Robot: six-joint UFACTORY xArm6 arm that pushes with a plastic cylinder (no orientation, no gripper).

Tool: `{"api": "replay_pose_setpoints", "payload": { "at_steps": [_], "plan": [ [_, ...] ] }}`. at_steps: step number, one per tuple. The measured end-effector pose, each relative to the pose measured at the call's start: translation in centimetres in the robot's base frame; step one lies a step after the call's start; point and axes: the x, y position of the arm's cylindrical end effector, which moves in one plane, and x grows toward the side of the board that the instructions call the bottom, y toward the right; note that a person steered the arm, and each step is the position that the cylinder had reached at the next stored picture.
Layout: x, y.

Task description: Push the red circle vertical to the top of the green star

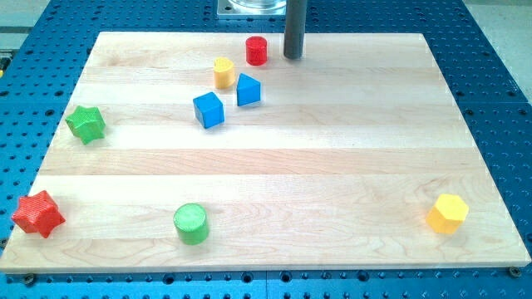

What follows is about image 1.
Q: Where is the blue triangle block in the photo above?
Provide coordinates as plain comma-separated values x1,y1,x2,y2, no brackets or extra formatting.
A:
236,73,261,106

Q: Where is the red cylinder block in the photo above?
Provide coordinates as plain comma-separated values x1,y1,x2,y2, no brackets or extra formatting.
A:
245,36,268,66

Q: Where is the green star block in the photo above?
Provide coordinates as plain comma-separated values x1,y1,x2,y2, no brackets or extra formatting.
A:
65,105,106,145

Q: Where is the yellow hexagon block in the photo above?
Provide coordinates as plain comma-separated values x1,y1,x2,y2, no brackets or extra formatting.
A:
426,194,470,234

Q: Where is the blue cube block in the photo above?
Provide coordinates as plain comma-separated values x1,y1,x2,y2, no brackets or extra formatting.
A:
193,92,224,129

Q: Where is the light wooden board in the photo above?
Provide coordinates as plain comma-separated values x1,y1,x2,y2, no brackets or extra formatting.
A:
1,32,530,273

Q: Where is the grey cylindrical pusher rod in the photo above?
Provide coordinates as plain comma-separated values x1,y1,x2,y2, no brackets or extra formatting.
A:
283,0,308,60

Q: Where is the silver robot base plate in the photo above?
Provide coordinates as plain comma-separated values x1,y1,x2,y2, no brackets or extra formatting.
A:
216,0,287,19

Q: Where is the yellow heart block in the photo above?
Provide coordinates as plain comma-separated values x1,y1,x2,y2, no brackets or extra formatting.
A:
213,57,235,89

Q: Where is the red star block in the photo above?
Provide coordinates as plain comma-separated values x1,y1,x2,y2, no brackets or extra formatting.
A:
12,190,66,238

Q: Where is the blue perforated table plate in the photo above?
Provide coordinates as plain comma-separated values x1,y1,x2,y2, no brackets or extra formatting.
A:
1,1,531,298

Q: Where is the green cylinder block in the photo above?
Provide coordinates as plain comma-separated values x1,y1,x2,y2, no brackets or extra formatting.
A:
173,203,209,245

